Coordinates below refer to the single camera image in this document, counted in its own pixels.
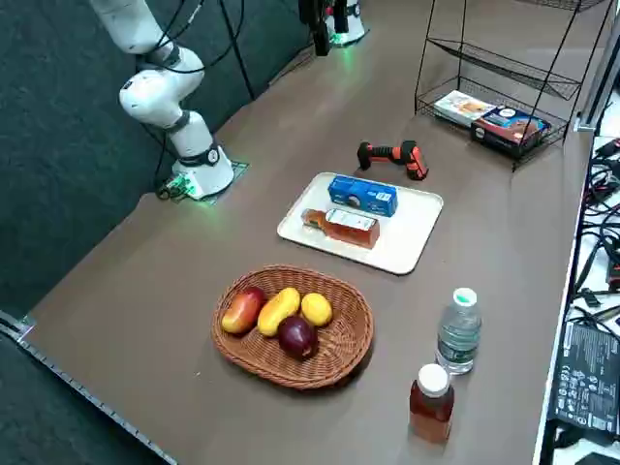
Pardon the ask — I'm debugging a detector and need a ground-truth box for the small yellow mango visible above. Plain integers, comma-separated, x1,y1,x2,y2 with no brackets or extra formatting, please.
300,293,334,326

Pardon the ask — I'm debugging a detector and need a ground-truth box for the black stand pole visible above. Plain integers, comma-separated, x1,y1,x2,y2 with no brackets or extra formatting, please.
218,0,256,102

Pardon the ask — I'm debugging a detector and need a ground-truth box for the aluminium table edge rail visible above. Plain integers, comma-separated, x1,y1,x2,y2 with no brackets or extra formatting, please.
0,309,178,465

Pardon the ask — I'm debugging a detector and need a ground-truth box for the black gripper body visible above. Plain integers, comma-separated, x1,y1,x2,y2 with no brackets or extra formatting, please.
298,0,335,25

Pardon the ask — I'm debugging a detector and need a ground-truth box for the red yellow mango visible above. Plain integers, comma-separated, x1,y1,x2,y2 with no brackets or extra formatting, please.
221,286,268,335

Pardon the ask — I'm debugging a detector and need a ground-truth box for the amber tea bottle white cap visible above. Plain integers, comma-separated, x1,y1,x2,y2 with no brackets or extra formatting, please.
409,362,455,445

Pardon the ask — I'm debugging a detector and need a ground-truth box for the blue Oreo cookie box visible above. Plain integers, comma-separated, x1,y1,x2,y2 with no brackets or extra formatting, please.
327,174,399,218

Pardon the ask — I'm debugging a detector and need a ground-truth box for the clear water bottle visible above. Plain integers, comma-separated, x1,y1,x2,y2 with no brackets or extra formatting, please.
435,287,483,376

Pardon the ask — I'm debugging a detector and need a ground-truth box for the black power adapter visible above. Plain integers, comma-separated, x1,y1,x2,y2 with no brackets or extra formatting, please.
549,320,620,436

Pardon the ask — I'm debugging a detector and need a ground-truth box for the long yellow mango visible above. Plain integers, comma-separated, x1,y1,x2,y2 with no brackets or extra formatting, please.
256,287,301,337

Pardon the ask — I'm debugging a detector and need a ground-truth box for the dark cookie box blue label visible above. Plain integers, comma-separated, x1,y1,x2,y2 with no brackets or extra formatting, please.
470,105,552,159

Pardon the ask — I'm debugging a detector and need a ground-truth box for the small green circuit board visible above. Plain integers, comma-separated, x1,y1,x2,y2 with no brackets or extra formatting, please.
155,174,194,202

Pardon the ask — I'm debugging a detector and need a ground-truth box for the aluminium frame post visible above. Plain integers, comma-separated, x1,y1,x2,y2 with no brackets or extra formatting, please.
573,23,620,135

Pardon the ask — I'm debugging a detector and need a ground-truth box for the amber tea bottle white label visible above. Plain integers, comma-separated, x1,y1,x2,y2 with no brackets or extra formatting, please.
300,207,382,251

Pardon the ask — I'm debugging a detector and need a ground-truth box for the brown wicker basket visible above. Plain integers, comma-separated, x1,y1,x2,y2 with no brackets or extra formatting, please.
211,263,375,391

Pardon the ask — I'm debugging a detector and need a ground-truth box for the black wire rack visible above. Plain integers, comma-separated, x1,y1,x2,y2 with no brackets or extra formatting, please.
415,0,616,171

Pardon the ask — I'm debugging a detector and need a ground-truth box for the white snack box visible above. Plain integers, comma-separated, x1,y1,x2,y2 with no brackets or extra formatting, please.
432,89,498,128

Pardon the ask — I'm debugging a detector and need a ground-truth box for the cream plastic tray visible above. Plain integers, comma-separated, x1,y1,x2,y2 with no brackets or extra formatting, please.
276,171,445,276

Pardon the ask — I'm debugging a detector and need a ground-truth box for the orange black barcode scanner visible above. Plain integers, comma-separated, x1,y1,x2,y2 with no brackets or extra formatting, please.
356,139,431,182

